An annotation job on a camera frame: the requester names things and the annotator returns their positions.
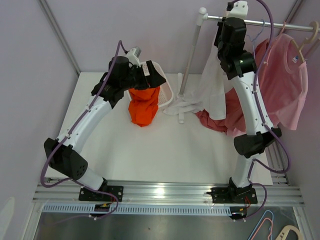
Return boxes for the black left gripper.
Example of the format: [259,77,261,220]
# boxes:
[120,61,166,92]

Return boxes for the blue wire hanger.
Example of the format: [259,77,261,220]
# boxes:
[246,19,266,59]

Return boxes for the orange t shirt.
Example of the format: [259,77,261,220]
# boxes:
[128,87,160,127]

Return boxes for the white t shirt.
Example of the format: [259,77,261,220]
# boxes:
[163,46,228,120]

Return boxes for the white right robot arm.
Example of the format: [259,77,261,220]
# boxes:
[214,17,281,203]

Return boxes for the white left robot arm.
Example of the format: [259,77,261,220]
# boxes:
[44,56,167,201]

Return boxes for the light pink t shirt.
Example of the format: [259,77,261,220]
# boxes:
[255,34,308,131]

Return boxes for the coral red t shirt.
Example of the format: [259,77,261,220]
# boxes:
[195,39,272,137]

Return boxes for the beige spare hanger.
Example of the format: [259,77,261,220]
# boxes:
[275,225,304,240]

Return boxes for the white plastic basket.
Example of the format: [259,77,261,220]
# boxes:
[127,60,175,108]

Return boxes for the grey rack upright pole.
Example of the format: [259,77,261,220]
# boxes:
[179,7,208,96]

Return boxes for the white rack foot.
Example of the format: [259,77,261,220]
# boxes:
[176,72,185,124]

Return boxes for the pink and blue spare hangers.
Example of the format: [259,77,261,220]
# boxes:
[247,210,275,240]

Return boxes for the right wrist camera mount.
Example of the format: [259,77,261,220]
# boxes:
[226,0,249,20]

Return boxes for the silver clothes rail bar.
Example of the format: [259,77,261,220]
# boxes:
[205,15,320,33]

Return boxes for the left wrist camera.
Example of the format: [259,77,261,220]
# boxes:
[125,46,141,65]

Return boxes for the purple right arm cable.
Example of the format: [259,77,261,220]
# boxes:
[232,0,292,221]

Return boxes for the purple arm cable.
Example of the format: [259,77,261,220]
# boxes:
[232,0,292,221]
[40,39,131,223]

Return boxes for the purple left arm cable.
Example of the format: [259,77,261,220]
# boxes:
[40,39,131,223]

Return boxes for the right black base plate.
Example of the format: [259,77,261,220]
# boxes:
[206,185,258,204]

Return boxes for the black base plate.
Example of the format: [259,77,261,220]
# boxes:
[206,185,258,204]
[78,185,124,202]

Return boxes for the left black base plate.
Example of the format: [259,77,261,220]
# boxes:
[78,185,124,202]

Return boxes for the aluminium mounting rail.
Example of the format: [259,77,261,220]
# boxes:
[32,180,305,207]

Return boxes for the white slotted cable duct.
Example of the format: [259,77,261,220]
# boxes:
[42,203,232,217]

